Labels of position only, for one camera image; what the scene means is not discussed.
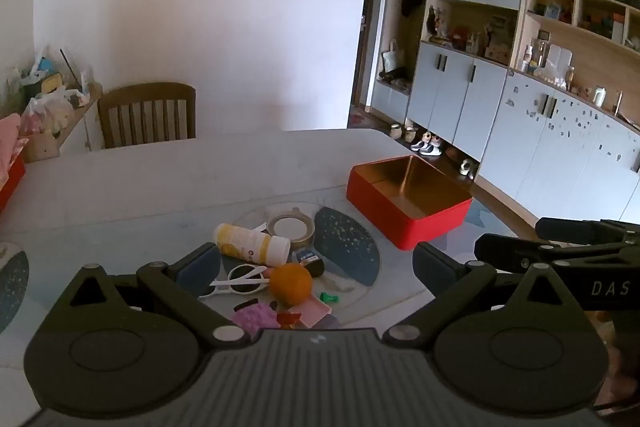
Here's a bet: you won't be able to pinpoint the purple toy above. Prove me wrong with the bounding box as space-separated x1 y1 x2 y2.
231 304 278 337

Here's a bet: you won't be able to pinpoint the patterned door rug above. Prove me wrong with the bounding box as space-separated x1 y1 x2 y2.
349 111 382 128

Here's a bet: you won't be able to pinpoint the doll figure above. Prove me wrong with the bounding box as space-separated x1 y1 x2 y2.
427 4 446 42

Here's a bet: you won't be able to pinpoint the light blue printed table mat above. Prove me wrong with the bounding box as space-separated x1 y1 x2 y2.
0 194 501 373

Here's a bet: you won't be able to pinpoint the wooden side counter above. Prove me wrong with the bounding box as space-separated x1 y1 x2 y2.
0 82 106 162

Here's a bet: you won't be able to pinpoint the pink box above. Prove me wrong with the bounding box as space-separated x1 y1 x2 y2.
280 294 333 328

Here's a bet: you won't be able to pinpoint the pink cloth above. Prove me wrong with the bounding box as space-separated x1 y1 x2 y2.
0 114 23 172

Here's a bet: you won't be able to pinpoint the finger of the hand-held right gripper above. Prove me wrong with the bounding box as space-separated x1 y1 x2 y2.
475 233 626 277
536 218 640 244

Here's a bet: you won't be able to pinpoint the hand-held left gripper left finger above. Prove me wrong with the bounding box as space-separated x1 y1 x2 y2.
62 243 249 348

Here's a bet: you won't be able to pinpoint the red container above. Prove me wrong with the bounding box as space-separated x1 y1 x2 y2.
0 154 26 212

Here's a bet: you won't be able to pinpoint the white plastic bag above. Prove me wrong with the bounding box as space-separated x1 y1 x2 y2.
22 89 76 132

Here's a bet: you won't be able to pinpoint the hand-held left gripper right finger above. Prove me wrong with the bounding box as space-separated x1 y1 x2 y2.
383 243 583 343

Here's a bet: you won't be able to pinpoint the orange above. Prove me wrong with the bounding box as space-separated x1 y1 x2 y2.
269 263 313 307

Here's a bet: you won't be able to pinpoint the white tote bag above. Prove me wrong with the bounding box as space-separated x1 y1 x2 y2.
382 39 406 75

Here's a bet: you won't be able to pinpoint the brown tape roll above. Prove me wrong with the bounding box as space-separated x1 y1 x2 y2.
265 213 317 244

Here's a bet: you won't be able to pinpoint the small blue label bottle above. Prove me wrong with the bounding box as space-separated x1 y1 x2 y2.
291 248 326 278

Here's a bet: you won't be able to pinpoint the red tin box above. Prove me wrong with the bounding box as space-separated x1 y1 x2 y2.
346 155 473 251

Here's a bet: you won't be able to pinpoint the white sunglasses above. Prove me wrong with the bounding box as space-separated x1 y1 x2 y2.
197 264 273 299

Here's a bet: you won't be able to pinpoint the grey and wood wall cabinet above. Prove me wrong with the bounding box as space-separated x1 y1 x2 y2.
372 0 640 228

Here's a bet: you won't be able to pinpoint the yellow and white bottle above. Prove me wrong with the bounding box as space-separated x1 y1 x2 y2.
212 223 292 267

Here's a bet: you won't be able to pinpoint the wooden chair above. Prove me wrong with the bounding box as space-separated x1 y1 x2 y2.
97 82 197 150

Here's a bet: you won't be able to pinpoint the dark wooden door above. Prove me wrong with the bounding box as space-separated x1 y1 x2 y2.
350 0 391 108

